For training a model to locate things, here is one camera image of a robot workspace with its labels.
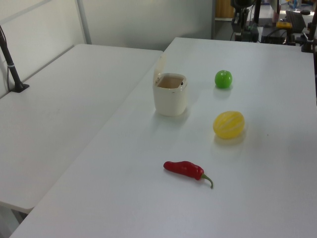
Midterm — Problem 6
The cream garbage bin with lid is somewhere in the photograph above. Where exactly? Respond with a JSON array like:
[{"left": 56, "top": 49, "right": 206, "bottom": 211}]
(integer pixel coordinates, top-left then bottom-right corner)
[{"left": 152, "top": 54, "right": 189, "bottom": 117}]

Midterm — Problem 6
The red toy chili pepper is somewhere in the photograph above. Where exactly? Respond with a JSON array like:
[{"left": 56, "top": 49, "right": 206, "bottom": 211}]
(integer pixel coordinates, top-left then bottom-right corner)
[{"left": 163, "top": 161, "right": 214, "bottom": 189}]

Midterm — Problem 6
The yellow striped toy melon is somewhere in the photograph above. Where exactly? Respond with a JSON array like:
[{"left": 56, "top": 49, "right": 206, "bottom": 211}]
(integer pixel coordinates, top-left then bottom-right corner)
[{"left": 213, "top": 110, "right": 246, "bottom": 140}]

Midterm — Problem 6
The green toy apple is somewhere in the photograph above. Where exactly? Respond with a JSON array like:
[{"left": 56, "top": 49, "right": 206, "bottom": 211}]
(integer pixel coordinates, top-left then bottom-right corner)
[{"left": 214, "top": 69, "right": 233, "bottom": 89}]

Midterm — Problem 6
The wooden cabinet panel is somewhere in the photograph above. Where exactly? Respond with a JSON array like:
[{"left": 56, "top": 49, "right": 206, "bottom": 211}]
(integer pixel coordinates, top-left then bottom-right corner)
[{"left": 214, "top": 0, "right": 234, "bottom": 21}]

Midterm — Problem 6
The black clamp stand with pole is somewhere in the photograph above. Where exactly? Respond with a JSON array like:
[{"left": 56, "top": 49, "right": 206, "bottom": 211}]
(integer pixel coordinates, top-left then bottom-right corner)
[{"left": 300, "top": 0, "right": 317, "bottom": 53}]

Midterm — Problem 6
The black camera stand with clamp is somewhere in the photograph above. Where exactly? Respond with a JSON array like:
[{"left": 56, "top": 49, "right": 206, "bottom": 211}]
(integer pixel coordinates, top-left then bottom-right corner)
[{"left": 230, "top": 0, "right": 263, "bottom": 42}]

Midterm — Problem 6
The black pole with base plate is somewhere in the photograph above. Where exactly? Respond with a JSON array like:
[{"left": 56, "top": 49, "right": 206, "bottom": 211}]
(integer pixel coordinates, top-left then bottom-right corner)
[{"left": 0, "top": 24, "right": 30, "bottom": 93}]

